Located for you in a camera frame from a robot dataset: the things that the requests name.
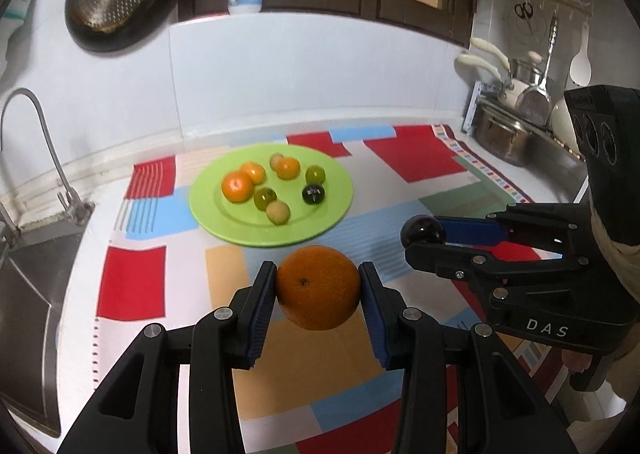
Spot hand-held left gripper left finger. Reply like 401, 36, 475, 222
55, 260, 278, 454

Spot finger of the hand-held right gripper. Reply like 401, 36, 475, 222
404, 240, 594, 303
435, 203, 592, 261

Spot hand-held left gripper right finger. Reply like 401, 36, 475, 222
357, 261, 571, 454

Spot large orange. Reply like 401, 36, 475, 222
276, 245, 362, 331

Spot lime green plate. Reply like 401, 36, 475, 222
188, 144, 355, 248

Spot medium orange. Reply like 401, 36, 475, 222
221, 171, 254, 202

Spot person's right forearm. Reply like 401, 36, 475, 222
590, 204, 640, 307

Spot person's right hand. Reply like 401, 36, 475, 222
561, 348, 594, 376

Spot colourful printed tablecloth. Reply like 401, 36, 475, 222
90, 124, 576, 454

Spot stainless steel pot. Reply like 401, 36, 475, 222
474, 104, 534, 166

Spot metal dish rack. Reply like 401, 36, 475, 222
465, 81, 587, 171

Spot metal mesh skimmer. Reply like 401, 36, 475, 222
515, 82, 554, 123

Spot white dish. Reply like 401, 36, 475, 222
550, 96, 577, 145

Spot small steel saucepan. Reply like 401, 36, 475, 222
510, 51, 547, 85

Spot white rice paddle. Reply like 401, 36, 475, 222
569, 21, 592, 88

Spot metal tongs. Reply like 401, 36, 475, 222
542, 16, 561, 85

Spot black scissors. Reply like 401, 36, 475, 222
515, 2, 535, 35

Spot stainless steel sink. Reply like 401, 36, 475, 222
0, 221, 87, 437

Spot chrome gooseneck faucet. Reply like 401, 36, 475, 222
0, 88, 94, 225

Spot cream handled pot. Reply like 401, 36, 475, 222
455, 38, 531, 107

